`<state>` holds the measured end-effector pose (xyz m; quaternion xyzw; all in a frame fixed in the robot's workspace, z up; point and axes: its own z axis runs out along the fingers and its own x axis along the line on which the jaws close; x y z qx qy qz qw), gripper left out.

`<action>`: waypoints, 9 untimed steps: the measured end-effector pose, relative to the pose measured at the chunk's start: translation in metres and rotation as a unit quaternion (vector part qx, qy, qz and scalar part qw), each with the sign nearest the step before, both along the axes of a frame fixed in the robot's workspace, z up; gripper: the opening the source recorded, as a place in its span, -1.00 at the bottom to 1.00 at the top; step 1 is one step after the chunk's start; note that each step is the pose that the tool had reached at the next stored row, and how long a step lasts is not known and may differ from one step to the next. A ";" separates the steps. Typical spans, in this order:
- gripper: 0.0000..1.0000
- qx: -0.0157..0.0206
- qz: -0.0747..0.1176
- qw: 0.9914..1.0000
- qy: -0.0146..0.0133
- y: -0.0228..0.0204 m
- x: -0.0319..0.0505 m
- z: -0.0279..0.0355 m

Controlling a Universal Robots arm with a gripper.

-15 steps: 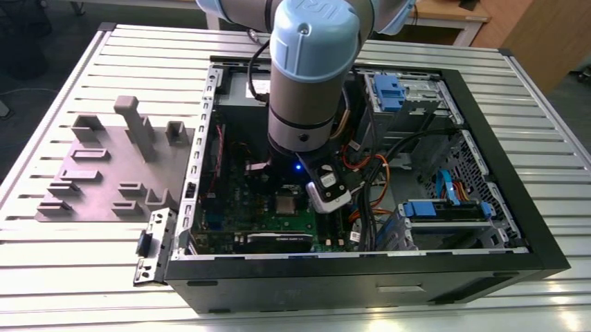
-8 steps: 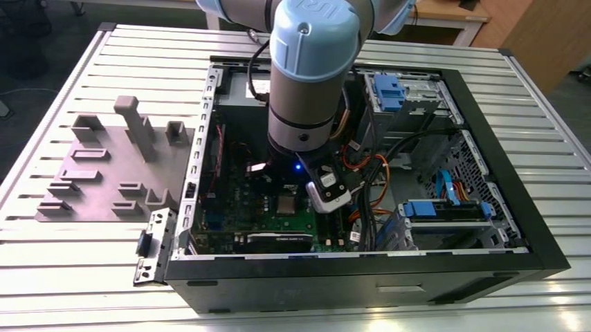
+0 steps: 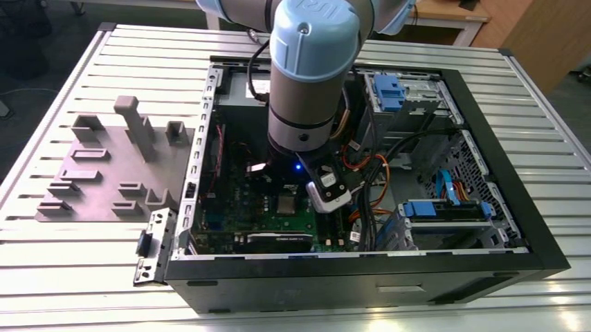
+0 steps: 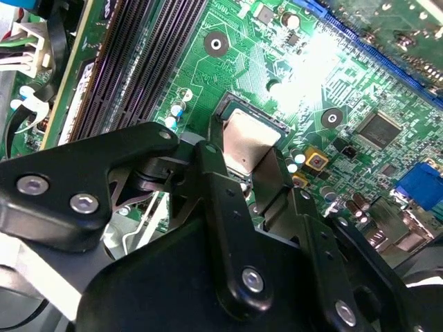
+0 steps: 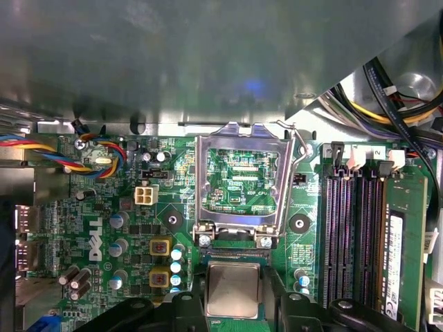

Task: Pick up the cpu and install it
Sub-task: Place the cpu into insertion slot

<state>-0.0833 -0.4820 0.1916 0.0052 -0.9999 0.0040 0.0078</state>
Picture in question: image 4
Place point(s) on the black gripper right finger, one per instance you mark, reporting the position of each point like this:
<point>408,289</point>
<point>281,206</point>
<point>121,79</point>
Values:
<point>322,249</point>

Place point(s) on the silver square CPU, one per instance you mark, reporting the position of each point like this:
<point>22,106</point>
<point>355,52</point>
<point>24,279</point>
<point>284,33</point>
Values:
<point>249,138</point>

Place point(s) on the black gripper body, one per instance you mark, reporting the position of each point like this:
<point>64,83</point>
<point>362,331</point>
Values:
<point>155,283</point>

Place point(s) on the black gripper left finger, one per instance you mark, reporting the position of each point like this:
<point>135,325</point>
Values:
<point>69,173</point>

